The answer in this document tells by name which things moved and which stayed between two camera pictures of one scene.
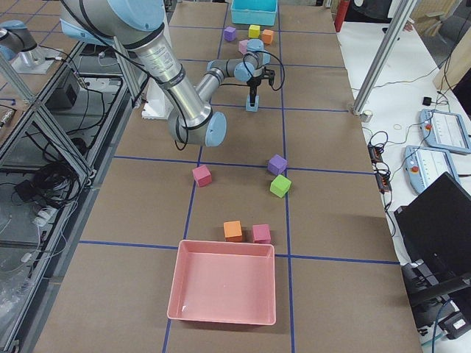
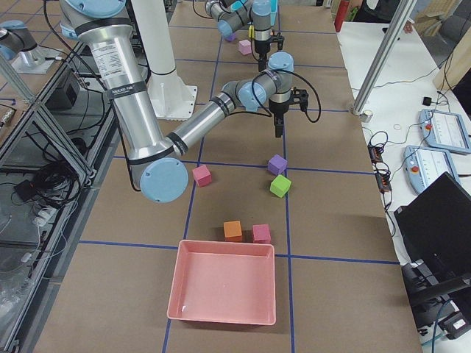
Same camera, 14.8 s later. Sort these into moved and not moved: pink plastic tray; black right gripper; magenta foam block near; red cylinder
Moved: black right gripper
Not moved: pink plastic tray; magenta foam block near; red cylinder
